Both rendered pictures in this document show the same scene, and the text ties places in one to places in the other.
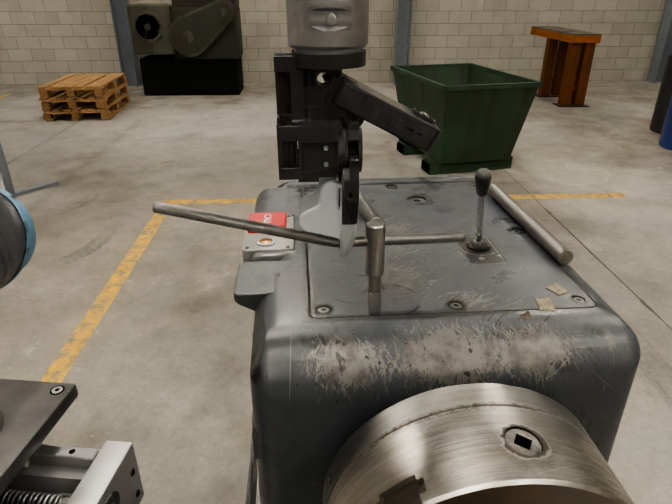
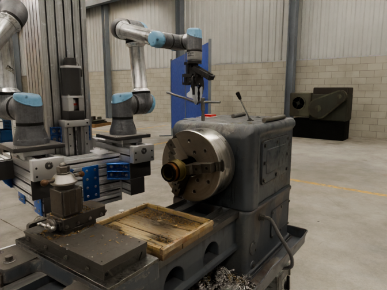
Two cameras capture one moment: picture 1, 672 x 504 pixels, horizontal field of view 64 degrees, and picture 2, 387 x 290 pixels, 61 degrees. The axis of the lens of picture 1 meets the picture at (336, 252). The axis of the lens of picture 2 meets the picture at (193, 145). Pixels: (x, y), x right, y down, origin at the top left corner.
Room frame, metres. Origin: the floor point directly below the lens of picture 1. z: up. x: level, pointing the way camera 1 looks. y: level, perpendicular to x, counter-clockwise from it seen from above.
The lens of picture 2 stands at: (-0.74, -1.05, 1.40)
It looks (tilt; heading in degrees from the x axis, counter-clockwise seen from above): 9 degrees down; 40
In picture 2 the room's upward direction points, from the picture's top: straight up
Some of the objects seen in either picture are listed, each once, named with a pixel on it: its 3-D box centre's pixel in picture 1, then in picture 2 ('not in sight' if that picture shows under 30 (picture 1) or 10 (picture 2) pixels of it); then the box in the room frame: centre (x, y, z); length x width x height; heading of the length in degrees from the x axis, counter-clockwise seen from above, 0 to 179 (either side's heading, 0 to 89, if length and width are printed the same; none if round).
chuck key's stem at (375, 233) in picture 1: (374, 269); (203, 109); (0.54, -0.04, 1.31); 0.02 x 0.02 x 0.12
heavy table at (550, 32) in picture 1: (557, 64); not in sight; (8.79, -3.47, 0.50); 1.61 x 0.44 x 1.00; 2
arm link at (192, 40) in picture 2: not in sight; (193, 40); (0.53, 0.01, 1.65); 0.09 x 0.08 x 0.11; 87
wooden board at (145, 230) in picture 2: not in sight; (153, 226); (0.08, -0.17, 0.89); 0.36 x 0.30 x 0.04; 94
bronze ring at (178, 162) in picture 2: not in sight; (174, 170); (0.21, -0.16, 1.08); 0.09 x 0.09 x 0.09; 4
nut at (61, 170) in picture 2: not in sight; (63, 168); (-0.24, -0.11, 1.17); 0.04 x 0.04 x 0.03
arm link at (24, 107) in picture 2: not in sight; (27, 107); (-0.07, 0.50, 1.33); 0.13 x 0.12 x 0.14; 105
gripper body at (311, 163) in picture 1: (321, 115); (193, 73); (0.53, 0.01, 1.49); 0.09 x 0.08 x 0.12; 94
